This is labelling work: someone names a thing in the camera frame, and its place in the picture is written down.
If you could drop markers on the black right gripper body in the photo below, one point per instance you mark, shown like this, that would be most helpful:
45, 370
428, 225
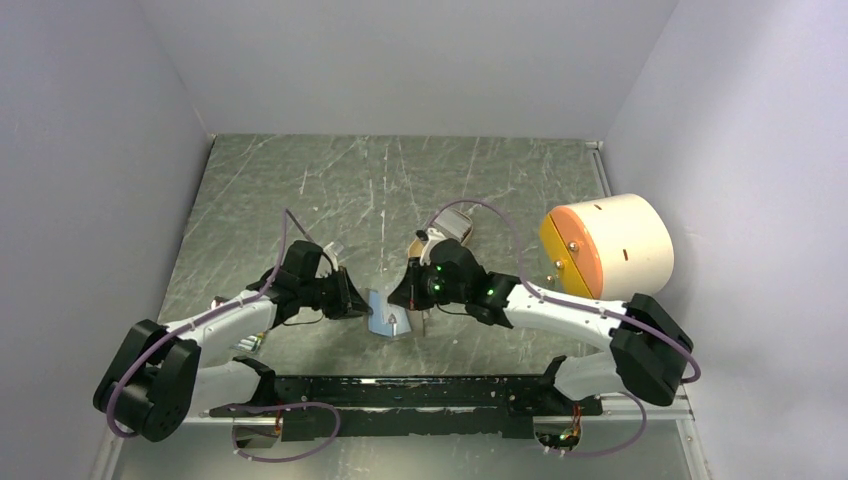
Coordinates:
433, 289

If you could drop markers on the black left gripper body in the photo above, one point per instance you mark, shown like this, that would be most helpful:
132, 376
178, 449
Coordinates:
326, 293

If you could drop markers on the grey card holder wallet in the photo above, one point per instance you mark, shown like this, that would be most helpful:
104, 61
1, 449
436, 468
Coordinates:
391, 321

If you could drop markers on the stack of credit cards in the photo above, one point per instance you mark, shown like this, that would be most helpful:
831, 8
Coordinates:
454, 224

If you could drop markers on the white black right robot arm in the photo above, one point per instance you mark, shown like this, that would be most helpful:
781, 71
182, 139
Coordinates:
641, 349

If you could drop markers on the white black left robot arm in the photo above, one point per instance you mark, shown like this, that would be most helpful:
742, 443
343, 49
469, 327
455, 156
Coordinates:
163, 373

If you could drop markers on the beige oval tray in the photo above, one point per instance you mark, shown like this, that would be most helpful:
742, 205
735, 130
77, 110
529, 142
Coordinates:
413, 247

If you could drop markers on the pack of coloured markers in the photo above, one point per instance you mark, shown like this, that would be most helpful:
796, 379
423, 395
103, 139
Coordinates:
250, 344

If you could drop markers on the cream cylinder orange lid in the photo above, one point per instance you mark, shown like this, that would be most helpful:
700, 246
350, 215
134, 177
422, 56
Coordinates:
608, 248

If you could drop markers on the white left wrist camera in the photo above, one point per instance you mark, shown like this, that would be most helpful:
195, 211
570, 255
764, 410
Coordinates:
333, 250

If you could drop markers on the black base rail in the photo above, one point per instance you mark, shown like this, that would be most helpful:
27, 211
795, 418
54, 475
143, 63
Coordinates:
312, 407

